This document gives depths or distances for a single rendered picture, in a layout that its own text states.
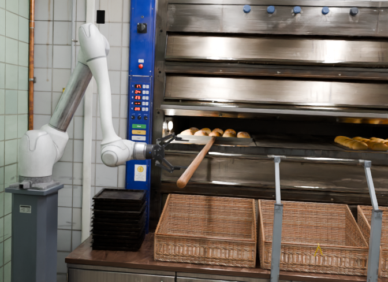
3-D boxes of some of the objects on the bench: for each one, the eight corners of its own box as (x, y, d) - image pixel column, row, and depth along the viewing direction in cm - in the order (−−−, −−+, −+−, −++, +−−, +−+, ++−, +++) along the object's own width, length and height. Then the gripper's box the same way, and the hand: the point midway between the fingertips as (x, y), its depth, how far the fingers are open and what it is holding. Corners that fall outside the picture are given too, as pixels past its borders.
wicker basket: (254, 241, 276) (257, 198, 274) (344, 247, 272) (347, 203, 270) (260, 270, 228) (262, 218, 226) (369, 277, 224) (373, 225, 222)
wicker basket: (166, 234, 282) (167, 192, 280) (253, 240, 277) (255, 198, 275) (151, 261, 234) (153, 211, 232) (256, 269, 229) (259, 218, 227)
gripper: (148, 126, 221) (190, 128, 219) (146, 174, 223) (188, 177, 221) (145, 127, 214) (188, 129, 212) (143, 177, 216) (186, 180, 214)
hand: (186, 154), depth 217 cm, fingers open, 13 cm apart
